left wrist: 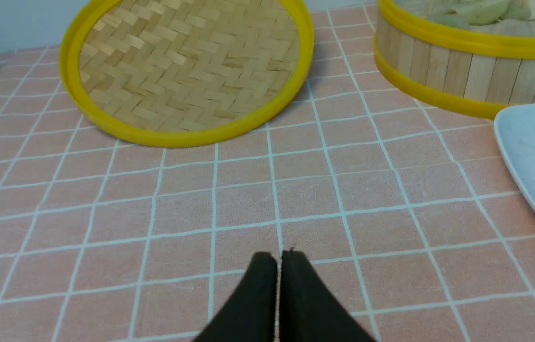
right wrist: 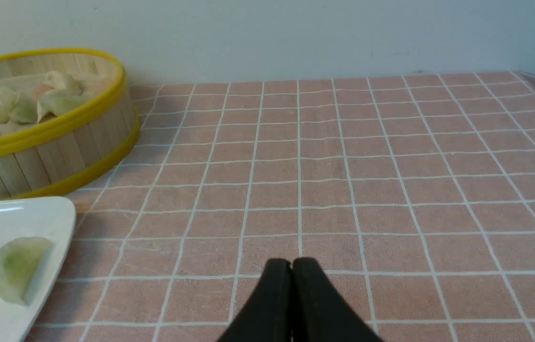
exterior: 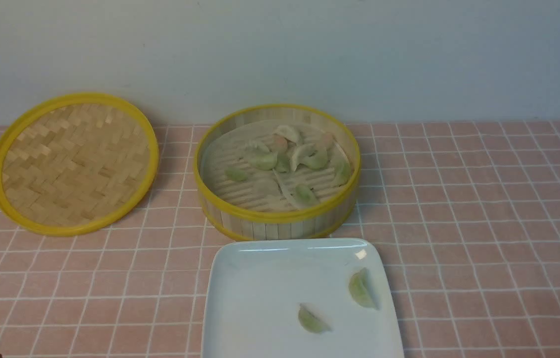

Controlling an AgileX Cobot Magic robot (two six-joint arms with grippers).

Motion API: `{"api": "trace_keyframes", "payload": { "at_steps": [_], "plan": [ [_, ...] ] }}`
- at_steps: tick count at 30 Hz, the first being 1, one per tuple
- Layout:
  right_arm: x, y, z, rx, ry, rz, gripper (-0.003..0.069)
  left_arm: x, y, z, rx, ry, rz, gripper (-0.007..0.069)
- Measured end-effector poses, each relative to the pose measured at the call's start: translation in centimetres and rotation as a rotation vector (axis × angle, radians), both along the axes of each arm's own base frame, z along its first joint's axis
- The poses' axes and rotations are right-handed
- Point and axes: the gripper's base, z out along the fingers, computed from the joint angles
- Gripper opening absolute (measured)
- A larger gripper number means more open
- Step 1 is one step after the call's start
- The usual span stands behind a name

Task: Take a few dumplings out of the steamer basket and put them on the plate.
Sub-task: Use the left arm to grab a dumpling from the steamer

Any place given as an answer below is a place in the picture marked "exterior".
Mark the white square plate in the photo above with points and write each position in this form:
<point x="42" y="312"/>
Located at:
<point x="255" y="290"/>

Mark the green dumpling on plate right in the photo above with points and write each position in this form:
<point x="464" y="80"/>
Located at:
<point x="359" y="290"/>

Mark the green dumpling on plate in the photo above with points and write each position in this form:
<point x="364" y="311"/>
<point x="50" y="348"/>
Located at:
<point x="311" y="322"/>
<point x="359" y="290"/>

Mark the green dumpling on plate centre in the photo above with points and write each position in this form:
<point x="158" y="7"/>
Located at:
<point x="311" y="322"/>

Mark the bamboo steamer basket yellow rim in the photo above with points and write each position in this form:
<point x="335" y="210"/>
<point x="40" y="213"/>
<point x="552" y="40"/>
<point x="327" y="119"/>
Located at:
<point x="313" y="222"/>

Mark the green dumpling centre left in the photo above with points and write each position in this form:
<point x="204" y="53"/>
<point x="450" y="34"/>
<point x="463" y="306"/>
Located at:
<point x="265" y="161"/>

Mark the green dumpling front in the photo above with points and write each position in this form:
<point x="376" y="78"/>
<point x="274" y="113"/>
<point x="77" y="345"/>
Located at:
<point x="305" y="196"/>

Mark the pink dumpling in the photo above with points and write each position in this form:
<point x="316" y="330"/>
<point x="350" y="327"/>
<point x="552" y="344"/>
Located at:
<point x="279" y="144"/>

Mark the white dumpling centre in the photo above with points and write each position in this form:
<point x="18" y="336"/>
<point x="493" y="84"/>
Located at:
<point x="299" y="153"/>

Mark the white dumpling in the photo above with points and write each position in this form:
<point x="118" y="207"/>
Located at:
<point x="299" y="153"/>
<point x="290" y="133"/>

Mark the green dumpling centre right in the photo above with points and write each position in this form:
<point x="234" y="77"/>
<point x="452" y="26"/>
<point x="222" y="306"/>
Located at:
<point x="317" y="161"/>

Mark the small green dumpling left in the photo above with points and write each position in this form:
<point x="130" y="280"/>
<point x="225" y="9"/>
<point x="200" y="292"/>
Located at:
<point x="236" y="174"/>

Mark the white dumpling top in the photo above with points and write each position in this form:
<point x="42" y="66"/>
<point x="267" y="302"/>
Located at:
<point x="290" y="133"/>

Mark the green dumpling right edge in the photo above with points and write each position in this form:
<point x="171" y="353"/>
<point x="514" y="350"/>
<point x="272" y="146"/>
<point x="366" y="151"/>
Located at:
<point x="342" y="173"/>

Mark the bamboo steamer lid yellow rim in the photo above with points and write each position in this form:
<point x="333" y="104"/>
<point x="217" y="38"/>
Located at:
<point x="76" y="163"/>

